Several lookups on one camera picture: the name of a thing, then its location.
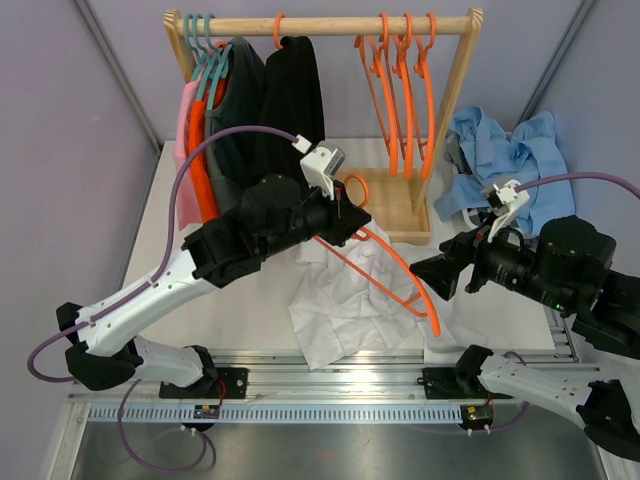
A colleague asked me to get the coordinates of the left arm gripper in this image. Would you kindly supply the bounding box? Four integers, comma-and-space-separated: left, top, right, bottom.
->
260, 174, 371, 258

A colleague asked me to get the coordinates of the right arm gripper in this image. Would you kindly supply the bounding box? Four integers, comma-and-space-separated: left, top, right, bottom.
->
409, 208, 573, 311

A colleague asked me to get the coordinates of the orange hanger of white shirt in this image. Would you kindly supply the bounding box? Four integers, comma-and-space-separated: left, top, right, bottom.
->
314, 173, 443, 338

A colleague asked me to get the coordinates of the white shirt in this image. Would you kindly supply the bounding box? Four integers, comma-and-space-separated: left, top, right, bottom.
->
288, 222, 487, 370

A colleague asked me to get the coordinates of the black shirt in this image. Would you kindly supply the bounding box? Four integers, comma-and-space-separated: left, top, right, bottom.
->
249, 36, 326, 193

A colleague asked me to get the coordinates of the orange hanger of black shirt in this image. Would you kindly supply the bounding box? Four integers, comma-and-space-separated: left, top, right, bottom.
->
272, 12, 286, 50

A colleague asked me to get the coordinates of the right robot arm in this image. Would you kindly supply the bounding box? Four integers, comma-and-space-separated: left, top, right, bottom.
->
410, 215, 639, 461

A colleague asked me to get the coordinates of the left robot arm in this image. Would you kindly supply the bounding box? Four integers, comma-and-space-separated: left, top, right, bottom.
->
56, 175, 372, 398

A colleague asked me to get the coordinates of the dark grey shirt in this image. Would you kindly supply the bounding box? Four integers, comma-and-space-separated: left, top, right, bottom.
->
205, 37, 265, 214

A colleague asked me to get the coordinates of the blue shirt pile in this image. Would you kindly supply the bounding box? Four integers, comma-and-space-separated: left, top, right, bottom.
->
434, 106, 575, 237

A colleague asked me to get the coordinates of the pink shirt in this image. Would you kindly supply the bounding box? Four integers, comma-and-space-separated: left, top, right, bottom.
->
172, 81, 201, 231

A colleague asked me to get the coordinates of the orange shirt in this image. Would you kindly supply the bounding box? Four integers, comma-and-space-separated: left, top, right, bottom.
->
188, 100, 219, 223

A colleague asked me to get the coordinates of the teal hanger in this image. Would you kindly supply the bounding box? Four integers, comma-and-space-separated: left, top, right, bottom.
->
204, 14, 232, 110
191, 12, 221, 96
183, 13, 209, 81

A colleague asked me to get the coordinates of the wooden clothes rack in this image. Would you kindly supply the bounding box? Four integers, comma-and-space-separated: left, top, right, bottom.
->
163, 7, 484, 245

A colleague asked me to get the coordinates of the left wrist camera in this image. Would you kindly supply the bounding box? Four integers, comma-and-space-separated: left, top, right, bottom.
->
300, 141, 346, 201

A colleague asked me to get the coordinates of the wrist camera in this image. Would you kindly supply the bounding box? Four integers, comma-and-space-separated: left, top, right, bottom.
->
481, 179, 530, 243
300, 141, 346, 201

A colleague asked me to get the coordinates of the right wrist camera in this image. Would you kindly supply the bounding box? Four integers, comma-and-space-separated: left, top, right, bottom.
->
481, 179, 530, 243

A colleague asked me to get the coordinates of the aluminium rail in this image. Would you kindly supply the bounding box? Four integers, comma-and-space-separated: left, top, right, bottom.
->
67, 349, 611, 426

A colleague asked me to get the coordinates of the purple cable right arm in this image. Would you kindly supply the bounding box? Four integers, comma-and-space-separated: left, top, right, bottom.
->
517, 172, 640, 199

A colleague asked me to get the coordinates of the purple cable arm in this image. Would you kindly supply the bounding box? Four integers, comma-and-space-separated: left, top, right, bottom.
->
26, 124, 301, 384
517, 172, 640, 199

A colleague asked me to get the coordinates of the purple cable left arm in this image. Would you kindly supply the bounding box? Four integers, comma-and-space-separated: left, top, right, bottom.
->
26, 124, 301, 384

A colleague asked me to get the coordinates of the purple cable lower right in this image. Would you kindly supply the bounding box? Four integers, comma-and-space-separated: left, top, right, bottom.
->
409, 399, 529, 434

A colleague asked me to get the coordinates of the purple cable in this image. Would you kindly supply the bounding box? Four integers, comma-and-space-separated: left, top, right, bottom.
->
409, 399, 529, 434
116, 379, 217, 471

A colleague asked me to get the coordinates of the purple cable lower left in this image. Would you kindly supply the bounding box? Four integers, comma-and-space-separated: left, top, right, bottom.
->
116, 379, 217, 471

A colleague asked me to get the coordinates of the white cable duct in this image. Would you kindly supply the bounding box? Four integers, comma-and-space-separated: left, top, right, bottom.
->
89, 403, 462, 425

